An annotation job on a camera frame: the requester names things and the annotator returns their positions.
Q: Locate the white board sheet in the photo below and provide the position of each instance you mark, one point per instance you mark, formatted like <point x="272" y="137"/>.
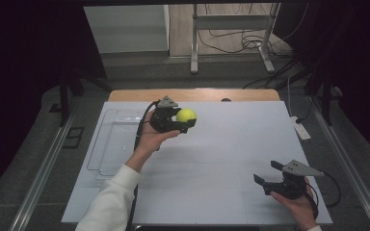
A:
<point x="221" y="166"/>

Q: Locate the wooden table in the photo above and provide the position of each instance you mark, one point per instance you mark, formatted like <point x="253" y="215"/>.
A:
<point x="205" y="95"/>

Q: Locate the person's right hand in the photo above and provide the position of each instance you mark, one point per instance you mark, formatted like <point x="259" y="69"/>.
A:
<point x="302" y="210"/>

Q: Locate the aluminium floor rail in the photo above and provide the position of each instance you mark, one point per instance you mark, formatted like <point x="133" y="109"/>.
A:
<point x="40" y="179"/>
<point x="350" y="170"/>

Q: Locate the black stand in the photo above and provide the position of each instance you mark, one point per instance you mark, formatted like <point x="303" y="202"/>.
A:
<point x="65" y="96"/>
<point x="327" y="96"/>

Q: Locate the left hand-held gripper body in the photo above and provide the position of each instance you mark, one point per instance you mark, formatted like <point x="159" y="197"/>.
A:
<point x="162" y="120"/>

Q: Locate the white cabinet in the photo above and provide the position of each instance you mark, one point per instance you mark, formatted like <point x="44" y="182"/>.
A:
<point x="128" y="29"/>

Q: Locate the clear plastic tray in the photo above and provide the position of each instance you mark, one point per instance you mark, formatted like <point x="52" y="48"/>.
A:
<point x="115" y="144"/>

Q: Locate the white metal stand frame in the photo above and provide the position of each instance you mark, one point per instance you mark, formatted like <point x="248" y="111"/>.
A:
<point x="231" y="22"/>

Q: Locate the person's left hand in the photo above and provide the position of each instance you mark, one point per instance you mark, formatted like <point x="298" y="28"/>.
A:
<point x="149" y="139"/>

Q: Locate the yellow tennis ball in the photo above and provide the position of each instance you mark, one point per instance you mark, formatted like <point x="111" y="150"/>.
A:
<point x="186" y="115"/>

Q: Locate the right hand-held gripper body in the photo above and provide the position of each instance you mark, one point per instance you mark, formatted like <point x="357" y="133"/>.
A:
<point x="290" y="189"/>

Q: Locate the white power strip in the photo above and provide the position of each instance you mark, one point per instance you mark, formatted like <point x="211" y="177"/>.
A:
<point x="300" y="129"/>

